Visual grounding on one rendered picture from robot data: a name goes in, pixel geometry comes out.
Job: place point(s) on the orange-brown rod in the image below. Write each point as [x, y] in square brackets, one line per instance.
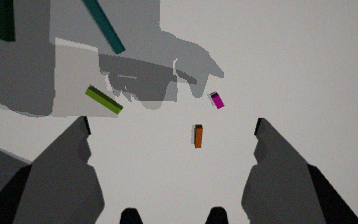
[198, 136]

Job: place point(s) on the small magenta block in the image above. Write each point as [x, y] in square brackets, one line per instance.
[217, 100]

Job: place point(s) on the turquoise rod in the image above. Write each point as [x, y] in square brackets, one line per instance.
[105, 26]

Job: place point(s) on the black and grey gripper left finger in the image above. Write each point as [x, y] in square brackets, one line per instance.
[57, 187]

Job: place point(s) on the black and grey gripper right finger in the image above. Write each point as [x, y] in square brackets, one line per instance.
[285, 189]

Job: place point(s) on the dark green rod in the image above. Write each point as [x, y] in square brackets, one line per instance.
[7, 27]

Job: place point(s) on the olive green rod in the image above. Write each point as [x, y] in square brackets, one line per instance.
[104, 100]

